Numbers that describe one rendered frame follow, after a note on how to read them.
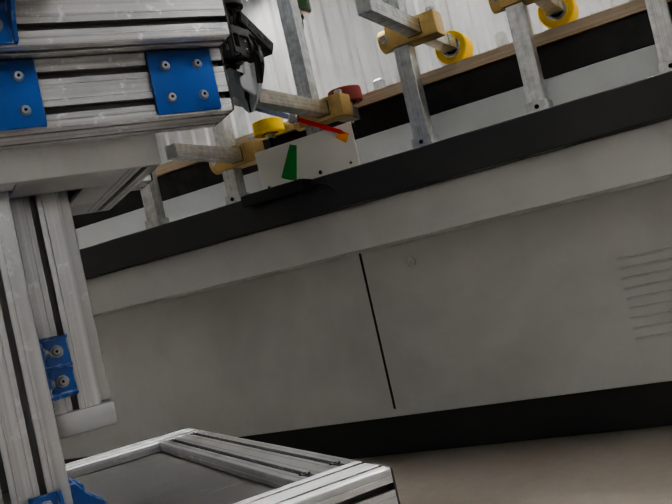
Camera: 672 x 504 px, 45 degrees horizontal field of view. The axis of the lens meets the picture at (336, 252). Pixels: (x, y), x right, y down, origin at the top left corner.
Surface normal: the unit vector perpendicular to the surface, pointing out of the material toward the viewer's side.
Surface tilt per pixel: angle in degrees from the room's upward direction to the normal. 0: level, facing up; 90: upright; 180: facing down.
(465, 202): 90
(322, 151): 90
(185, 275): 90
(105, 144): 90
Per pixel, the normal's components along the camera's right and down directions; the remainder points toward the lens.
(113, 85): 0.45, -0.14
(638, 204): -0.47, 0.07
